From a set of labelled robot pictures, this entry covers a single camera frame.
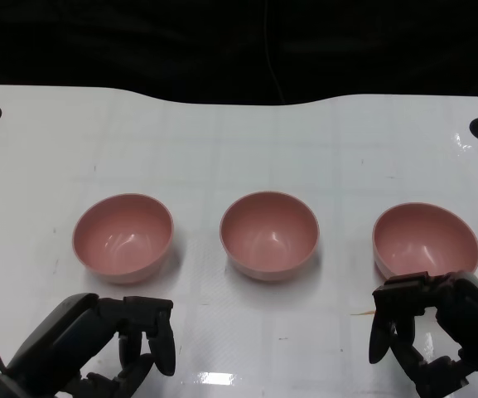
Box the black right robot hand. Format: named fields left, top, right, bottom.
left=369, top=271, right=478, bottom=398

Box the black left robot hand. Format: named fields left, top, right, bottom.
left=0, top=292, right=177, bottom=398

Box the pink plastic bowl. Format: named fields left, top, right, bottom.
left=220, top=190, right=321, bottom=283
left=372, top=201, right=478, bottom=283
left=71, top=192, right=176, bottom=285

